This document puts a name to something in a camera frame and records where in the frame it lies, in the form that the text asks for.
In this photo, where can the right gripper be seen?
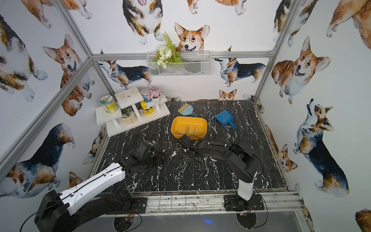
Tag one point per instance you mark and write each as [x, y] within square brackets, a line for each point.
[187, 144]

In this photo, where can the blue plastic scoop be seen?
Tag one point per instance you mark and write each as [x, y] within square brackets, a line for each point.
[225, 118]

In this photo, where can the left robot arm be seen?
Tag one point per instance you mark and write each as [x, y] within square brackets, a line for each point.
[73, 207]

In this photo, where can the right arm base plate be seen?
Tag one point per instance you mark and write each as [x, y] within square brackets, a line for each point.
[238, 204]

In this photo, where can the white wire wall basket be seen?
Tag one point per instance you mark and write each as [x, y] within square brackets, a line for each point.
[193, 64]

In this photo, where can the white tiered shelf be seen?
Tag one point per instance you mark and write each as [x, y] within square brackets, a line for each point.
[130, 97]

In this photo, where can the green white artificial plant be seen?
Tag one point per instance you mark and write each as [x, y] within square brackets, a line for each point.
[167, 55]

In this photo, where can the yellow plastic storage box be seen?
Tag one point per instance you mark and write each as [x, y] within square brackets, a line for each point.
[197, 127]

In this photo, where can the light blue hand brush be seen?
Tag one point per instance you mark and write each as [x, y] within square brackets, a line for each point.
[187, 110]

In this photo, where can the green lidded glass jar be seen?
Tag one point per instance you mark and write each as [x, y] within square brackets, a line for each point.
[108, 103]

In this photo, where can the small plant in woven pot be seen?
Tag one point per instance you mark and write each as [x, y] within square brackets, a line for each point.
[128, 116]

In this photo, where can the pink flowers in white pot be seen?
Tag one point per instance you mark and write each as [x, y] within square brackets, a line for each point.
[154, 94]

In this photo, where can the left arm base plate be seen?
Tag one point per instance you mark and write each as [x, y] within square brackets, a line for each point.
[136, 206]

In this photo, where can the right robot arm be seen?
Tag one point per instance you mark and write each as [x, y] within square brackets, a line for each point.
[237, 155]

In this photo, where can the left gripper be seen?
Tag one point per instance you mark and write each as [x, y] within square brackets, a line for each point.
[158, 158]

